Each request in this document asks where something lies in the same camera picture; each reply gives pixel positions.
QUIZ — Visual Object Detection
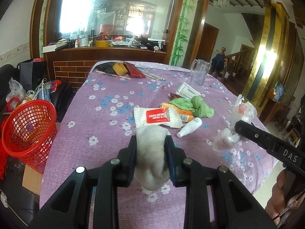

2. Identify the clear plastic bag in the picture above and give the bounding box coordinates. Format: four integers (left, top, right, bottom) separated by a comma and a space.
212, 94, 257, 152

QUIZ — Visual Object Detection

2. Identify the white spray bottle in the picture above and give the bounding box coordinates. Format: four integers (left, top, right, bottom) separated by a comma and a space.
177, 117, 202, 138

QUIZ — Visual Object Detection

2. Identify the green knitted cloth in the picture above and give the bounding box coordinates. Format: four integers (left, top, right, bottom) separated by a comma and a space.
169, 96, 214, 118

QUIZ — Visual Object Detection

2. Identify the orange box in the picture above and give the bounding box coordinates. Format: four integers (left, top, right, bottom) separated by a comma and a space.
160, 102, 194, 123

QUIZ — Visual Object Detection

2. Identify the white medicine box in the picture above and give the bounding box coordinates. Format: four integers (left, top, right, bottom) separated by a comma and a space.
175, 82, 201, 100

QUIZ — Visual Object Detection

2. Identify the red white wet wipe pack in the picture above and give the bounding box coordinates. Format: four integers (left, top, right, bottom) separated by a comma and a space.
133, 107, 182, 129

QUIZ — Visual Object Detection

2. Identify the dark red snack packet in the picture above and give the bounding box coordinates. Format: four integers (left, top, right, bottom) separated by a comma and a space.
168, 93, 181, 100

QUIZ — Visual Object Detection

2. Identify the person's right hand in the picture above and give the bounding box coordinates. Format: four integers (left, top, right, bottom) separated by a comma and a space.
265, 168, 304, 228

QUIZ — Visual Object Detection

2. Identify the cardboard box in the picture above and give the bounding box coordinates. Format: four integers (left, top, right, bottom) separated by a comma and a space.
22, 121, 62, 196

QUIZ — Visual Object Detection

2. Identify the black leather sofa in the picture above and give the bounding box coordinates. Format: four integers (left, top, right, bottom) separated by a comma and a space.
1, 63, 72, 228

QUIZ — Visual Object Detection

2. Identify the purple floral tablecloth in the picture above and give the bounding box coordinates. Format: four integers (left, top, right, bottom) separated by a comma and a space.
39, 60, 279, 229

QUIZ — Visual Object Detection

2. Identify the red plastic basket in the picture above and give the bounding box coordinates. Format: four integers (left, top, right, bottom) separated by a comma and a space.
2, 100, 57, 174

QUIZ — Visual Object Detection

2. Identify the wooden chopstick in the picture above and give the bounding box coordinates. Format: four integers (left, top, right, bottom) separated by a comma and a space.
95, 70, 131, 80

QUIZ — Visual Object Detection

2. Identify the dark blue paper bag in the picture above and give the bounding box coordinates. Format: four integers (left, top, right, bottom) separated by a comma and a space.
17, 60, 47, 92

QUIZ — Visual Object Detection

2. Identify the wooden brick counter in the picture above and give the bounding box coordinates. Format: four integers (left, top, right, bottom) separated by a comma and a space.
44, 47, 166, 93

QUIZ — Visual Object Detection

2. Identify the yellow box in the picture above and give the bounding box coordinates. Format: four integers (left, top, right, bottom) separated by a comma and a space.
113, 62, 128, 76

